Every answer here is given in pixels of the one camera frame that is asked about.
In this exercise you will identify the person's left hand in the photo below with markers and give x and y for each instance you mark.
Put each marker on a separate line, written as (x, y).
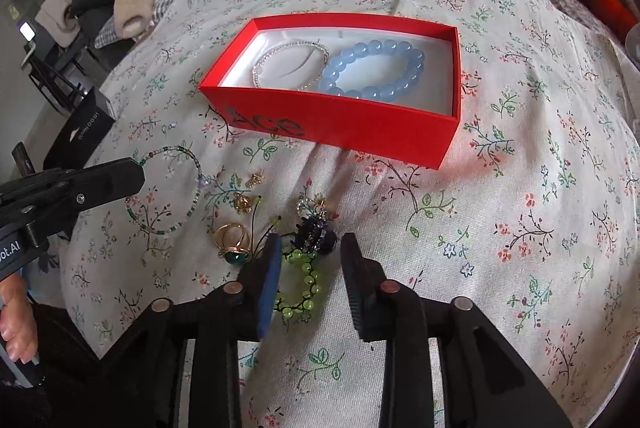
(17, 323)

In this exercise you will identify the small gold earring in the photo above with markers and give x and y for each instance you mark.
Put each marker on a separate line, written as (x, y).
(255, 179)

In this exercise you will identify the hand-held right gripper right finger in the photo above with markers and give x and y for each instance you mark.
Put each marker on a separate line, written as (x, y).
(356, 288)

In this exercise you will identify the dark blue jewelled brooch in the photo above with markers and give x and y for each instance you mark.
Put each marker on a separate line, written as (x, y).
(312, 233)

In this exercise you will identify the red cardboard box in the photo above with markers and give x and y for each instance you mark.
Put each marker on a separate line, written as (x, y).
(350, 123)

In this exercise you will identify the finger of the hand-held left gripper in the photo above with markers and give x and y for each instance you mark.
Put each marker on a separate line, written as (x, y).
(100, 183)

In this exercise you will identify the floral bedsheet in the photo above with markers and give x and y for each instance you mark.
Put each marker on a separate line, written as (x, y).
(500, 208)

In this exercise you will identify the white bag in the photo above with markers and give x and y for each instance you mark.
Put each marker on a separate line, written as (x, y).
(55, 16)

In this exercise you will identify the black cardboard box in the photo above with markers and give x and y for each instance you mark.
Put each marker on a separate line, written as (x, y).
(82, 133)

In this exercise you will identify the clear crystal brooch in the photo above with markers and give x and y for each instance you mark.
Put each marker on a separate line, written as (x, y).
(306, 206)

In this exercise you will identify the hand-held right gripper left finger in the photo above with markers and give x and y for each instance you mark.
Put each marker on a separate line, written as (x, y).
(267, 280)

